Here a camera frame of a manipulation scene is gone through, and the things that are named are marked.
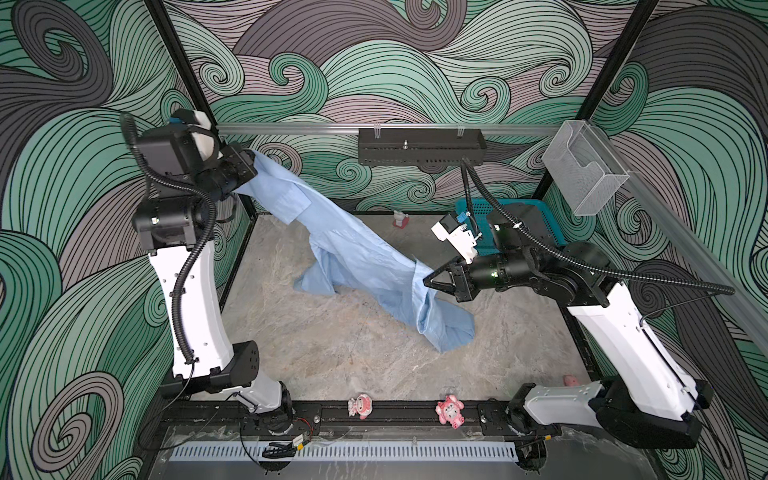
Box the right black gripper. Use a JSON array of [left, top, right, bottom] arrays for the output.
[[426, 247, 547, 299]]

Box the light blue long sleeve shirt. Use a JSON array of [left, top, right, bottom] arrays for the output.
[[237, 152, 475, 353]]

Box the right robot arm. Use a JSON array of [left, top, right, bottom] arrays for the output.
[[424, 161, 732, 449]]

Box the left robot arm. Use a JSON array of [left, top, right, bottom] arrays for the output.
[[120, 109, 293, 423]]

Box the teal plastic basket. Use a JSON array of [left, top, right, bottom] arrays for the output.
[[465, 198, 567, 255]]

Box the pink pig plush toy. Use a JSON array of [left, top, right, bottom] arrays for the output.
[[435, 394, 465, 429]]

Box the pink white plush toy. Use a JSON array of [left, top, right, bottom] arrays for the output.
[[348, 393, 373, 420]]

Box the small pink floor toy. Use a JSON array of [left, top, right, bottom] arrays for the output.
[[562, 375, 581, 387]]

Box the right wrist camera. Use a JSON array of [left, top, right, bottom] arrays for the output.
[[431, 212, 482, 264]]

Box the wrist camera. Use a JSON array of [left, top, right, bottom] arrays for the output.
[[431, 212, 482, 264], [169, 108, 220, 161]]

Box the aluminium back wall rail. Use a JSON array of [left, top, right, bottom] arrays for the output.
[[217, 122, 560, 137]]

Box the aluminium wall rail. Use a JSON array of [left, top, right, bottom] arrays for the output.
[[608, 131, 767, 352], [217, 122, 560, 137]]

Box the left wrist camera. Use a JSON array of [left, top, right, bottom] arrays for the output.
[[169, 108, 220, 161]]

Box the black perforated wall tray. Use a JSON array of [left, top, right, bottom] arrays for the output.
[[357, 127, 487, 168]]

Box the clear acrylic wall box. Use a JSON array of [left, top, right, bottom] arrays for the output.
[[542, 120, 629, 217]]

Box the black front mounting rail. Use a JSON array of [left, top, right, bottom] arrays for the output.
[[161, 398, 637, 437]]

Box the white slotted cable duct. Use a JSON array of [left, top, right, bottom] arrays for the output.
[[170, 440, 518, 463]]

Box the aluminium right wall rail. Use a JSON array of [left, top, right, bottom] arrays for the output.
[[608, 131, 767, 352]]

